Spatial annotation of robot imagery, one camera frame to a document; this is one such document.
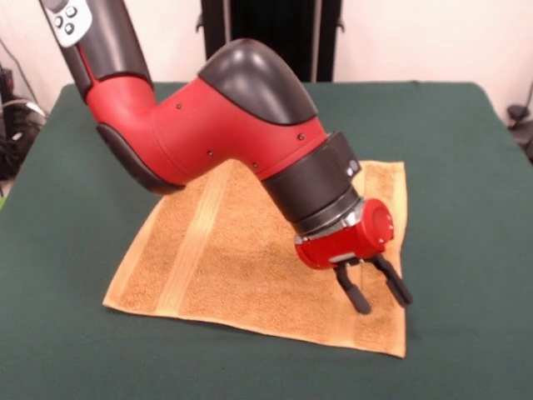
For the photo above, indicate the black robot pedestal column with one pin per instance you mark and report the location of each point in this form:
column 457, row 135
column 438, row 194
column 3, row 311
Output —
column 291, row 33

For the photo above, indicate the black power strip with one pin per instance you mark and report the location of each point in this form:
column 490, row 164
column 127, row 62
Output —
column 7, row 79

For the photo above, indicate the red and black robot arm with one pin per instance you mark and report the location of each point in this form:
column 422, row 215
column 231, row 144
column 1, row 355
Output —
column 208, row 133

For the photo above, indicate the dark green table cloth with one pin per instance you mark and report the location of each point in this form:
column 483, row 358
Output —
column 458, row 208

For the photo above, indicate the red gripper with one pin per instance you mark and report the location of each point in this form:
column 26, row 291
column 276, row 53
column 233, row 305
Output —
column 345, row 246

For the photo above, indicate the tan terry towel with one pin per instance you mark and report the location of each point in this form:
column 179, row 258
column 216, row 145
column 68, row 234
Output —
column 250, row 258

